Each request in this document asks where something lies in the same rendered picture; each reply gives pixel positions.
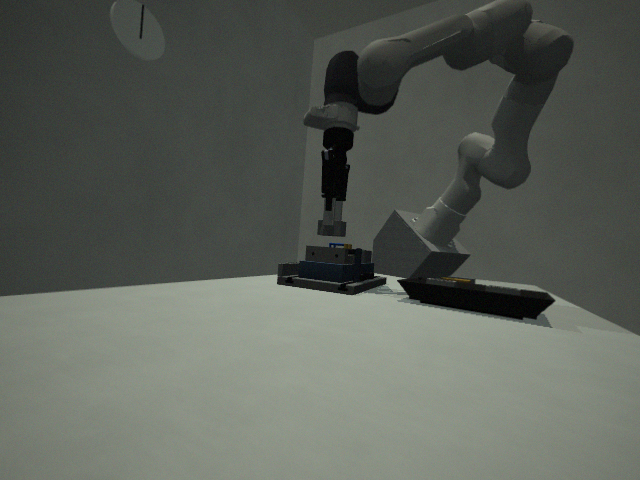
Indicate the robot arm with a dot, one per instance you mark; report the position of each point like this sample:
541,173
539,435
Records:
531,50

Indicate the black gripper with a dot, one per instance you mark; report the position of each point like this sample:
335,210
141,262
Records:
335,171

